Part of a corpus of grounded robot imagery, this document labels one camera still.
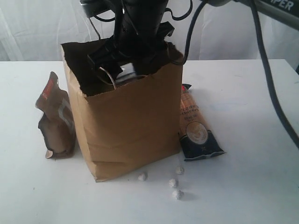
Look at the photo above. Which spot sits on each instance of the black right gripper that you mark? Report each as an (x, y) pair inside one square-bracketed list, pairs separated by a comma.
[(138, 34)]

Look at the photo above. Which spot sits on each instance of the brown paper bag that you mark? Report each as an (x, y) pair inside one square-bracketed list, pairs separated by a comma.
[(121, 129)]

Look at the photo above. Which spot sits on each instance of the small white blue carton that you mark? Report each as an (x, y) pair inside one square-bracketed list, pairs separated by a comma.
[(128, 71)]

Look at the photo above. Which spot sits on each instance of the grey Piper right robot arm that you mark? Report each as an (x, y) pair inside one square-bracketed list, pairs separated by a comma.
[(285, 11)]

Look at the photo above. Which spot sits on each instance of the white backdrop curtain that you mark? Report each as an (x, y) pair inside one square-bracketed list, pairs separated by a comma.
[(32, 30)]

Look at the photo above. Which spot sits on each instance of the spaghetti pasta packet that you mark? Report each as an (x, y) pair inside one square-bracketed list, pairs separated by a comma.
[(196, 138)]

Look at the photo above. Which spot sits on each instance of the brown pouch with orange label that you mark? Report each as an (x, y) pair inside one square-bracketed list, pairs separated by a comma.
[(56, 123)]

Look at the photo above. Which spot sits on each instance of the small white pebble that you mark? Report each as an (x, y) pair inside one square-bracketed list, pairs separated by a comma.
[(173, 183), (177, 194), (142, 177)]

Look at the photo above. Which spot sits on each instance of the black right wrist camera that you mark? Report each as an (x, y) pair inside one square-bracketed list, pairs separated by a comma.
[(96, 7)]

